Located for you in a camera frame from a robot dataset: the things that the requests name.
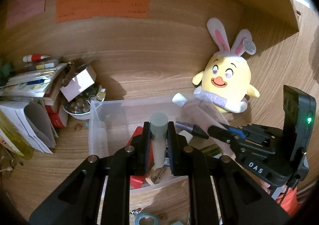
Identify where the dark green glass bottle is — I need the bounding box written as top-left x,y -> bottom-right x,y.
201,144 -> 222,159

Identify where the purple black pen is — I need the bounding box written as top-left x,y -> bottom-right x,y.
175,121 -> 209,140

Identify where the pale green tube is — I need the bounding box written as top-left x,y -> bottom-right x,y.
150,113 -> 168,168

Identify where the clear plastic storage bin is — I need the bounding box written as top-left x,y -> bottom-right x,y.
88,95 -> 229,194

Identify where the yellow chick plush toy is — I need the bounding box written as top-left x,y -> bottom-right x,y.
192,18 -> 260,113

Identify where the teal tape roll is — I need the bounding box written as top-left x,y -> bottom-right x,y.
134,213 -> 160,225

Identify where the white bowl of stones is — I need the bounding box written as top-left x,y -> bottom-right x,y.
62,84 -> 106,120

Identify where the small white cardboard box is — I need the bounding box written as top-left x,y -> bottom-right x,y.
60,65 -> 97,102

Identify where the red book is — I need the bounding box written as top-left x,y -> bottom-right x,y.
45,104 -> 68,128

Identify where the yellow-green spray bottle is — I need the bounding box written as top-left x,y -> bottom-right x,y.
1,112 -> 34,160

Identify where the red white marker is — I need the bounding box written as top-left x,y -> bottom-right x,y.
23,54 -> 50,63

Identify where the orange sticky note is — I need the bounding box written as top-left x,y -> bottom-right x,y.
55,0 -> 150,23

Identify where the pink sticky note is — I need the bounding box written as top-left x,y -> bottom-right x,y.
5,0 -> 45,28

